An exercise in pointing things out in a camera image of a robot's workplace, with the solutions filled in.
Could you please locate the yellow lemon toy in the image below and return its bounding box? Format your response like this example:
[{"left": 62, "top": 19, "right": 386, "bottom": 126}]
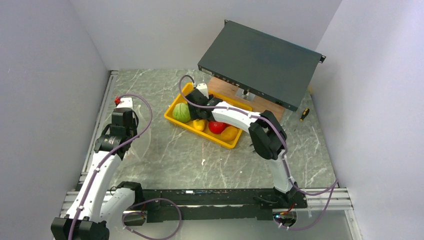
[{"left": 192, "top": 119, "right": 207, "bottom": 132}]

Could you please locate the red apple toy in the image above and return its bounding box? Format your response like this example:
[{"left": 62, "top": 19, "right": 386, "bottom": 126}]
[{"left": 208, "top": 121, "right": 229, "bottom": 135}]

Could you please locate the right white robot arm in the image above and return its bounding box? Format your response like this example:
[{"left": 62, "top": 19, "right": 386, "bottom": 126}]
[{"left": 182, "top": 89, "right": 297, "bottom": 208}]

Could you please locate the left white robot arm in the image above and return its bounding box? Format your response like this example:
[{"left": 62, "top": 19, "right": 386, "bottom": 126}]
[{"left": 50, "top": 107, "right": 144, "bottom": 240}]

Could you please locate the green cabbage toy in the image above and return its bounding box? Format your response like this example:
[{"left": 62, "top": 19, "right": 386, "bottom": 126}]
[{"left": 172, "top": 102, "right": 191, "bottom": 123}]

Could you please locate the yellow plastic tray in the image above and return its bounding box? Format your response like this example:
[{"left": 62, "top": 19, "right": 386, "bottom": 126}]
[{"left": 164, "top": 90, "right": 253, "bottom": 149}]

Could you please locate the orange mango toy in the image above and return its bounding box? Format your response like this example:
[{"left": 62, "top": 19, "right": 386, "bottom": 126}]
[{"left": 220, "top": 125, "right": 239, "bottom": 142}]

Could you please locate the brown wooden board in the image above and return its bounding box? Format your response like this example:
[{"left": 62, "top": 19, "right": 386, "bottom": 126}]
[{"left": 207, "top": 77, "right": 285, "bottom": 121}]

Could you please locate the dark grey rack device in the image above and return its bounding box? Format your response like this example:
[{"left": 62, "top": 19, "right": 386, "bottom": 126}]
[{"left": 197, "top": 20, "right": 326, "bottom": 112}]

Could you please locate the black yellow screwdriver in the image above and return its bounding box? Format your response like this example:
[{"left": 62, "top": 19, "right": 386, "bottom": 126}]
[{"left": 299, "top": 108, "right": 310, "bottom": 122}]

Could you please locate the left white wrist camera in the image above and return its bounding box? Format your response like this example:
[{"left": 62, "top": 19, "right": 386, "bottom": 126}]
[{"left": 114, "top": 96, "right": 134, "bottom": 110}]

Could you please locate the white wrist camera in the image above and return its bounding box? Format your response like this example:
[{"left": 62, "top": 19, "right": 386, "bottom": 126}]
[
  {"left": 114, "top": 96, "right": 134, "bottom": 110},
  {"left": 195, "top": 83, "right": 209, "bottom": 99}
]

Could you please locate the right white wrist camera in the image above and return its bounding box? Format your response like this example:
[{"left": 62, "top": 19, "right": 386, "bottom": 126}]
[{"left": 195, "top": 83, "right": 209, "bottom": 99}]

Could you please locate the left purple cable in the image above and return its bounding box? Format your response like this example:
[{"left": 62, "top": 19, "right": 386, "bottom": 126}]
[{"left": 67, "top": 94, "right": 184, "bottom": 240}]

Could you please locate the purple cable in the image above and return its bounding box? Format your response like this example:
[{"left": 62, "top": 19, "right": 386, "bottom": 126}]
[
  {"left": 67, "top": 94, "right": 184, "bottom": 240},
  {"left": 178, "top": 74, "right": 339, "bottom": 232}
]

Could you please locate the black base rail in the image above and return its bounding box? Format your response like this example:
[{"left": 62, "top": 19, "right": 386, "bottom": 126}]
[{"left": 127, "top": 188, "right": 308, "bottom": 223}]

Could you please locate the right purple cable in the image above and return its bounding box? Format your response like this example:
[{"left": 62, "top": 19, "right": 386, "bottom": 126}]
[{"left": 178, "top": 74, "right": 339, "bottom": 232}]

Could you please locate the aluminium frame rail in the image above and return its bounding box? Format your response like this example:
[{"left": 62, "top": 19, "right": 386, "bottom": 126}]
[{"left": 57, "top": 81, "right": 353, "bottom": 234}]

